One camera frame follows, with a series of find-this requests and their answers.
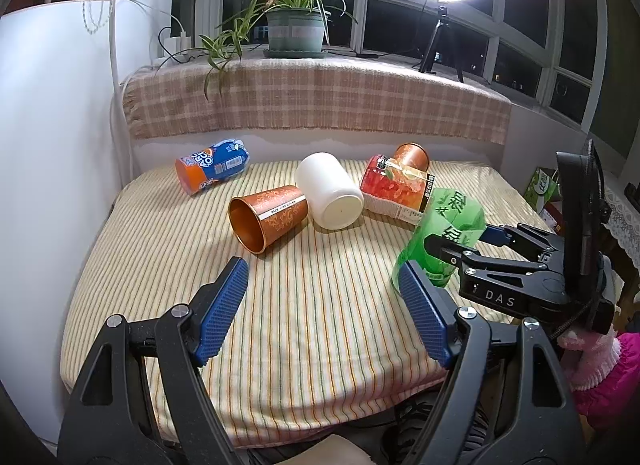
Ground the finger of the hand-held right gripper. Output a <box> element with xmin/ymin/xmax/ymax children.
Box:
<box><xmin>424</xmin><ymin>234</ymin><xmax>551</xmax><ymax>280</ymax></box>
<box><xmin>481</xmin><ymin>223</ymin><xmax>568</xmax><ymax>258</ymax></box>

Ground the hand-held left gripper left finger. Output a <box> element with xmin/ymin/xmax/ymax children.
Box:
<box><xmin>57</xmin><ymin>256</ymin><xmax>250</xmax><ymax>465</ymax></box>

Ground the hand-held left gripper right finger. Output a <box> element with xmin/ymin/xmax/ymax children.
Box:
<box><xmin>397</xmin><ymin>260</ymin><xmax>588</xmax><ymax>465</ymax></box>

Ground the green paper cup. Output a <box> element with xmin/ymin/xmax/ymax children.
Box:
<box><xmin>391</xmin><ymin>188</ymin><xmax>487</xmax><ymax>296</ymax></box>

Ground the person's right forearm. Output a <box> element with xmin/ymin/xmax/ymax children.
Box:
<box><xmin>557</xmin><ymin>330</ymin><xmax>640</xmax><ymax>431</ymax></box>

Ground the copper patterned metal cup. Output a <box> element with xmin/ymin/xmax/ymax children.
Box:
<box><xmin>228</xmin><ymin>185</ymin><xmax>309</xmax><ymax>258</ymax></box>
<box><xmin>395</xmin><ymin>142</ymin><xmax>431</xmax><ymax>173</ymax></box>

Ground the orange and blue snack cup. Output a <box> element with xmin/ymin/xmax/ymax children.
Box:
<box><xmin>175</xmin><ymin>139</ymin><xmax>250</xmax><ymax>196</ymax></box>

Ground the white plastic cup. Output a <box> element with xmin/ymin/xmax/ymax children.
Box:
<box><xmin>294</xmin><ymin>152</ymin><xmax>365</xmax><ymax>231</ymax></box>

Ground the white lace cloth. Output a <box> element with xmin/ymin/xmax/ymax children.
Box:
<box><xmin>602</xmin><ymin>190</ymin><xmax>640</xmax><ymax>268</ymax></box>

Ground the green cardboard box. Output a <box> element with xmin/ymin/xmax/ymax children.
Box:
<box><xmin>522</xmin><ymin>168</ymin><xmax>563</xmax><ymax>218</ymax></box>

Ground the striped table cloth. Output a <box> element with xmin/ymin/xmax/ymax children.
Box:
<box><xmin>60</xmin><ymin>160</ymin><xmax>566</xmax><ymax>448</ymax></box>

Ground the dark shoe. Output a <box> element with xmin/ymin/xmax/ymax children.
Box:
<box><xmin>395</xmin><ymin>387</ymin><xmax>488</xmax><ymax>465</ymax></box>

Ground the black tripod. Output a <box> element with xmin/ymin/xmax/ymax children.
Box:
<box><xmin>412</xmin><ymin>5</ymin><xmax>466</xmax><ymax>83</ymax></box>

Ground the plaid fringed cloth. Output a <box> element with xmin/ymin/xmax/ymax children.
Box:
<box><xmin>122</xmin><ymin>56</ymin><xmax>512</xmax><ymax>147</ymax></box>

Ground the green plant saucer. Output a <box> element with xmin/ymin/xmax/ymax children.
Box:
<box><xmin>262</xmin><ymin>46</ymin><xmax>328</xmax><ymax>60</ymax></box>

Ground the white power adapter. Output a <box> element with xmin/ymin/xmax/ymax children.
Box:
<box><xmin>164</xmin><ymin>30</ymin><xmax>193</xmax><ymax>60</ymax></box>

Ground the potted spider plant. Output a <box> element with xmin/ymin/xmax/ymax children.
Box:
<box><xmin>112</xmin><ymin>0</ymin><xmax>358</xmax><ymax>101</ymax></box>

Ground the black cable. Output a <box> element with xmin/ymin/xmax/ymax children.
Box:
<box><xmin>322</xmin><ymin>45</ymin><xmax>383</xmax><ymax>59</ymax></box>

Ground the white bead chain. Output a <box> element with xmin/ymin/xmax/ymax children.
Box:
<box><xmin>82</xmin><ymin>0</ymin><xmax>113</xmax><ymax>36</ymax></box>

